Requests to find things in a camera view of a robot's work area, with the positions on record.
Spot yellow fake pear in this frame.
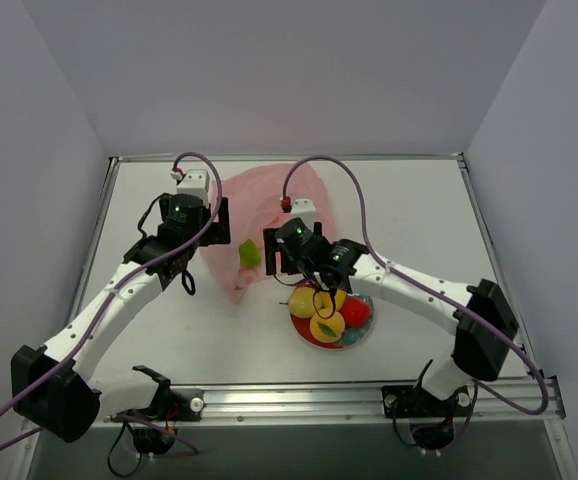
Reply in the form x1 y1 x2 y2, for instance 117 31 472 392
281 286 322 319

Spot yellow fake mango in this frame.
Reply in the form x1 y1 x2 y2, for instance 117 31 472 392
316 289 347 311

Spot pink plastic bag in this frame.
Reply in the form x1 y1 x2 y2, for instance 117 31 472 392
197 162 341 304

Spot orange fake peach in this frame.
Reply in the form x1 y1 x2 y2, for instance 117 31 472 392
309 310 346 344

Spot red fake strawberry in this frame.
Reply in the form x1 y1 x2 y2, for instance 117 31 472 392
340 297 372 329

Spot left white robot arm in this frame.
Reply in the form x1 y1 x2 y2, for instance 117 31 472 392
11 193 231 443

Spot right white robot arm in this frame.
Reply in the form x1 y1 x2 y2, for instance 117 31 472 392
263 218 518 415

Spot green fake fruit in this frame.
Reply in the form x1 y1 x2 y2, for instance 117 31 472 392
238 239 261 268

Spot red and teal plate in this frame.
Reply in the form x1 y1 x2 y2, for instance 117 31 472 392
285 283 375 351

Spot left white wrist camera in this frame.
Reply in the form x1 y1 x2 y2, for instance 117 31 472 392
170 169 209 204

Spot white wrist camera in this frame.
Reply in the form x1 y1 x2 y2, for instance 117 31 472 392
170 169 209 204
280 197 316 229

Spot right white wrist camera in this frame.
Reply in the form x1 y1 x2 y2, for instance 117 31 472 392
280 197 316 229

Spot aluminium front rail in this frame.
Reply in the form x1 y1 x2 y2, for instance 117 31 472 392
93 371 565 426

